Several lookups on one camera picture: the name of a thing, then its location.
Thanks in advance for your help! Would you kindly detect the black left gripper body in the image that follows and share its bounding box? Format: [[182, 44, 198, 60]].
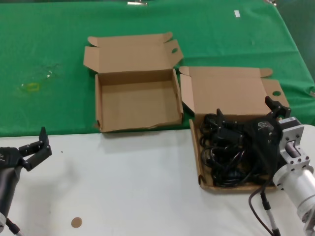
[[0, 147, 27, 216]]

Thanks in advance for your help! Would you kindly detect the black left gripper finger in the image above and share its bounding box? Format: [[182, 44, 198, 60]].
[[23, 145, 53, 172], [19, 127, 50, 154]]

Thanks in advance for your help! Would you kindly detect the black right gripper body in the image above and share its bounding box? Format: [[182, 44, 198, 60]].
[[242, 117, 284, 183]]

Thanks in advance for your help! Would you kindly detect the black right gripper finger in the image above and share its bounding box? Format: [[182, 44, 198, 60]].
[[264, 96, 292, 121], [216, 108, 247, 145]]

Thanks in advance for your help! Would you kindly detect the open cardboard box round hole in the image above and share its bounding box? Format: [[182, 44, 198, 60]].
[[179, 65, 290, 195]]

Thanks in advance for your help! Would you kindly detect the shallow open cardboard box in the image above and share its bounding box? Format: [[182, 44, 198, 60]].
[[83, 31, 184, 134]]

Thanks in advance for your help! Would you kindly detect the green tablecloth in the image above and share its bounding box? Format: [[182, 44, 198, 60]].
[[0, 0, 315, 137]]

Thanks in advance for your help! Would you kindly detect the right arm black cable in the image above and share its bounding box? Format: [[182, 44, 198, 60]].
[[248, 177, 281, 236]]

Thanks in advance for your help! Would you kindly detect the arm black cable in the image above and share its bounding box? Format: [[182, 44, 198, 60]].
[[248, 177, 281, 236], [5, 217, 24, 236]]

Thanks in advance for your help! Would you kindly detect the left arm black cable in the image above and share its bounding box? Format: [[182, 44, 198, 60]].
[[5, 217, 24, 236]]

